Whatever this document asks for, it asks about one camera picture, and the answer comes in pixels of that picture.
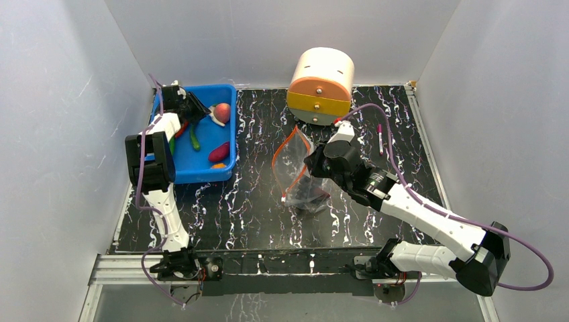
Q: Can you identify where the black base bar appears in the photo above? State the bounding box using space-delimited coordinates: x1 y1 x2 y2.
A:
197 247 402 297

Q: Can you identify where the purple sweet potato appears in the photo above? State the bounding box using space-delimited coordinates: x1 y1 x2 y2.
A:
208 142 231 164

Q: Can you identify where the short green pepper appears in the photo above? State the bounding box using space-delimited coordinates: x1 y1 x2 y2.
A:
189 123 201 152

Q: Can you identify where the dark grape bunch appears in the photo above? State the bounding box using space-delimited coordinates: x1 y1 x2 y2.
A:
292 176 330 213

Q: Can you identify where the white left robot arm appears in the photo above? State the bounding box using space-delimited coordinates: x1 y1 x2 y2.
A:
125 81 209 280

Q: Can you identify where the aluminium frame rail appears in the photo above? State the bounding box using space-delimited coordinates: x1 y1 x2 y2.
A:
404 81 499 321

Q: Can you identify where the pink white marker pen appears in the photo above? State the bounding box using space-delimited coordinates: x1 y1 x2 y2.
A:
377 124 384 156

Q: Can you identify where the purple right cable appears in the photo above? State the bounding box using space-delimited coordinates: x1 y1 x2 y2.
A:
340 103 555 292

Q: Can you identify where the round drawer cabinet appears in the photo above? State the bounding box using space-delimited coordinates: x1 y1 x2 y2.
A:
287 47 354 126

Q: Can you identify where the peach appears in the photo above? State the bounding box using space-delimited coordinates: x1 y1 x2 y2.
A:
215 103 231 124

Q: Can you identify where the long green chili pepper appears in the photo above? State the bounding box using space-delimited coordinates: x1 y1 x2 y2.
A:
168 138 176 156

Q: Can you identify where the white garlic piece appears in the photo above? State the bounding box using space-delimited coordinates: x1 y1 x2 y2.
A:
209 105 225 127

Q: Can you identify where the red chili pepper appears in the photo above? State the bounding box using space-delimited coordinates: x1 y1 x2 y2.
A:
174 122 189 138

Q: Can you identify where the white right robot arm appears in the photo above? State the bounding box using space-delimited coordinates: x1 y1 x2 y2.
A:
304 141 510 297

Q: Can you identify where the blue plastic bin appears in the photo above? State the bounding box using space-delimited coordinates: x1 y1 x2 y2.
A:
173 84 237 184

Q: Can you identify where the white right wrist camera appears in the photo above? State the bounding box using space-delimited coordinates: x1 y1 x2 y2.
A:
327 119 355 144

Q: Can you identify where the clear zip top bag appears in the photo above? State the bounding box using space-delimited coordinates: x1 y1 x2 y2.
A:
271 127 315 208

